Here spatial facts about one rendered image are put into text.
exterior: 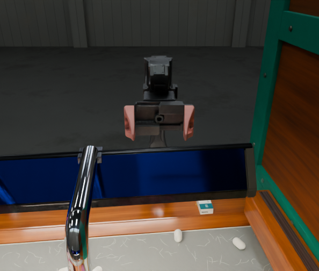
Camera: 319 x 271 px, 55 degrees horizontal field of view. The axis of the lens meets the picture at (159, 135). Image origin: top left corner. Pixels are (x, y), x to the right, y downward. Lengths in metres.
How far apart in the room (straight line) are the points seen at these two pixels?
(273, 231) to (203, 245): 0.19
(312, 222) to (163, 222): 0.36
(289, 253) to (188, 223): 0.28
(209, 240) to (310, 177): 0.30
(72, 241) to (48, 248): 0.53
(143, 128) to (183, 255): 0.33
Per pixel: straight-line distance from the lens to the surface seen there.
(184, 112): 0.61
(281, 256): 0.69
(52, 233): 0.87
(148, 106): 0.63
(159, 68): 0.62
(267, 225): 0.73
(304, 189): 0.72
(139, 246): 0.82
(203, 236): 0.84
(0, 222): 0.93
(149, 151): 0.45
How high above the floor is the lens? 1.33
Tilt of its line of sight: 27 degrees down
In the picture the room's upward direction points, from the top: straight up
